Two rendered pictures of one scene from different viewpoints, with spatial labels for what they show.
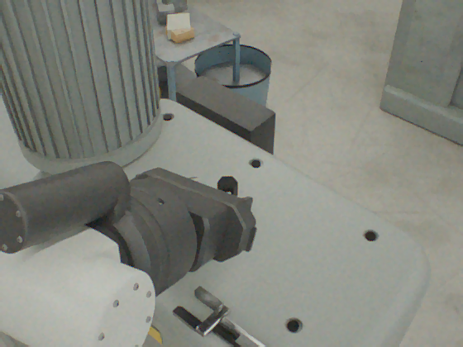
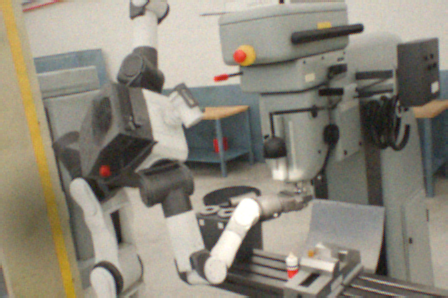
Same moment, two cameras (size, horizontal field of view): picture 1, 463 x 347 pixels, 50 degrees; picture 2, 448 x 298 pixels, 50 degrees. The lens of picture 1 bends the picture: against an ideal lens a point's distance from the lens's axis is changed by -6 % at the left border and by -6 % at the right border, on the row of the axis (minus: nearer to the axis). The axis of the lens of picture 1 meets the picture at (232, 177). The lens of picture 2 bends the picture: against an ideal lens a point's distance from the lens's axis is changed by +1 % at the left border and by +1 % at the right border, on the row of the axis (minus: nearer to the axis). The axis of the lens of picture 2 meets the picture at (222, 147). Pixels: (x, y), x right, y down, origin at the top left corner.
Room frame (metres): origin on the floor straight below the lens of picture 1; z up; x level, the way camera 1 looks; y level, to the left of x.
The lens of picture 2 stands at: (0.11, -1.60, 1.80)
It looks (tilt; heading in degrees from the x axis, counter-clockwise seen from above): 12 degrees down; 89
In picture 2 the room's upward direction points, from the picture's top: 8 degrees counter-clockwise
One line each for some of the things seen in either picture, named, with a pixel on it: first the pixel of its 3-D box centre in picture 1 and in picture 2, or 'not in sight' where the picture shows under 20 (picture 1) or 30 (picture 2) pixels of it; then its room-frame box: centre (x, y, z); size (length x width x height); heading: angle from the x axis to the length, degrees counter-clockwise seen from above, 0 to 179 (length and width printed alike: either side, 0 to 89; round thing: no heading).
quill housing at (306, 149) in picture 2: not in sight; (295, 132); (0.38, 0.01, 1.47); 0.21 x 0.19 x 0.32; 139
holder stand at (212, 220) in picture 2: not in sight; (221, 232); (0.08, 0.28, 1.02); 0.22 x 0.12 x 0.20; 140
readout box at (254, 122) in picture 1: (226, 139); (420, 71); (0.83, 0.01, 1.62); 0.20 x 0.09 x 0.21; 49
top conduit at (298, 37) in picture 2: not in sight; (330, 32); (0.51, -0.06, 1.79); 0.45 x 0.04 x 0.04; 49
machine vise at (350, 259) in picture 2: not in sight; (324, 270); (0.42, -0.07, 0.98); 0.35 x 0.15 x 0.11; 49
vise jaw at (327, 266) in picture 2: not in sight; (319, 264); (0.40, -0.09, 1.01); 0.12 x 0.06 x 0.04; 139
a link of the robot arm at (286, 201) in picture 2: not in sight; (279, 204); (0.30, -0.03, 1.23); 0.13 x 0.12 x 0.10; 114
